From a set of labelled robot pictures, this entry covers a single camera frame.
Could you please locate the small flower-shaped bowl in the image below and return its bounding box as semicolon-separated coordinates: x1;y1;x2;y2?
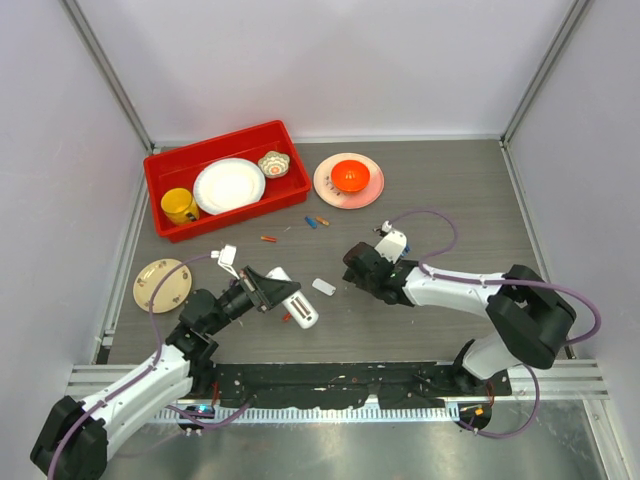
257;151;290;179

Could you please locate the yellow mug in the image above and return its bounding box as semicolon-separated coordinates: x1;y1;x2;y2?
160;188;200;226

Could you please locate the red plastic bin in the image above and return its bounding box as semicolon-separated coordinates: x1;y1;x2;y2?
144;120;311;243

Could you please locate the white paper plate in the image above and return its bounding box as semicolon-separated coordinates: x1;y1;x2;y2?
193;158;266;215

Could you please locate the white cable duct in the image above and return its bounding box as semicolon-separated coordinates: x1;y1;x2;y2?
148;402;459;425

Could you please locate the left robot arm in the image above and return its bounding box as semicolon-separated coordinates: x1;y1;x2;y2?
30;267;301;479

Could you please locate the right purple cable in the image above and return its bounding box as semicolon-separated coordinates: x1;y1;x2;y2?
389;209;602;441

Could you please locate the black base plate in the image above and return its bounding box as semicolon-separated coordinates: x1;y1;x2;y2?
180;362;512;410

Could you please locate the cream floral plate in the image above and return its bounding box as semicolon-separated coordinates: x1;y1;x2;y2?
132;258;192;314

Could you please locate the white battery cover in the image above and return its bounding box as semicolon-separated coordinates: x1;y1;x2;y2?
312;278;336;296

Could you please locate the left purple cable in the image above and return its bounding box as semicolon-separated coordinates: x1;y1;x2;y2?
47;252;251;480

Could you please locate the orange bowl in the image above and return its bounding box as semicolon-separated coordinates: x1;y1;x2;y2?
330;159;371;193

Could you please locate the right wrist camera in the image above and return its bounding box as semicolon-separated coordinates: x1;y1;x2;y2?
374;220;408;264

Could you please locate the purple cable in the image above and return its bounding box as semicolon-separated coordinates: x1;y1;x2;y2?
47;252;251;480
389;209;602;441

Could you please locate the pink plate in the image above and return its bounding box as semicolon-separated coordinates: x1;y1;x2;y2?
313;153;385;210

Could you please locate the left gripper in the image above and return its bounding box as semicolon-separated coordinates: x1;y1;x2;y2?
205;266;299;336

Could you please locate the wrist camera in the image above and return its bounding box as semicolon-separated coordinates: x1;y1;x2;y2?
210;244;240;279
374;220;408;264

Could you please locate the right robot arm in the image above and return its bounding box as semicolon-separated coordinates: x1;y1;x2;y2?
343;242;576;395

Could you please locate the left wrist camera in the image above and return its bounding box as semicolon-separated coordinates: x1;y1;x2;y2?
210;244;240;279

